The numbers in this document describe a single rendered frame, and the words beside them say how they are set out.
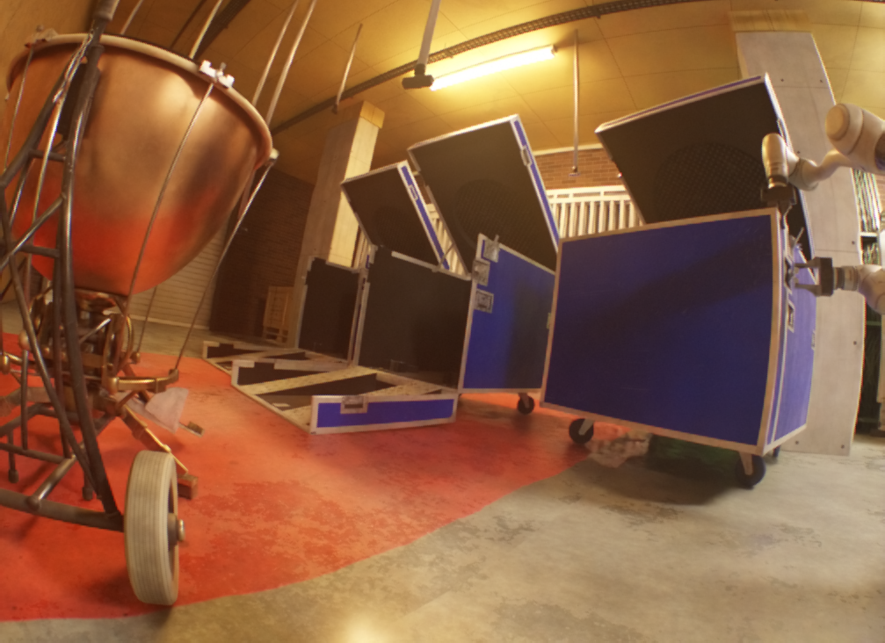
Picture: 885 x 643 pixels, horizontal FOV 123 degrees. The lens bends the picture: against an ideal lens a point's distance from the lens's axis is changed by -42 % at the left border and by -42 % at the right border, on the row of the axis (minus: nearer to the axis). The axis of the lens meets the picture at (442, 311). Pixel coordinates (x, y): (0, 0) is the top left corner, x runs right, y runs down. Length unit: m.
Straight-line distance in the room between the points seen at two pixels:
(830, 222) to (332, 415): 2.95
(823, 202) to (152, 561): 3.18
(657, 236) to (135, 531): 1.68
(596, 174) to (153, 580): 5.51
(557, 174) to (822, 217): 3.79
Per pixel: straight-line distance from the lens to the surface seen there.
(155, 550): 0.49
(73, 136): 0.68
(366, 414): 1.62
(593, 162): 5.63
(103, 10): 0.75
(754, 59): 3.57
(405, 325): 2.87
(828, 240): 2.93
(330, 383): 2.23
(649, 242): 1.68
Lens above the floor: 0.39
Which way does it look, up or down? 5 degrees up
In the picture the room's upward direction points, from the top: 8 degrees clockwise
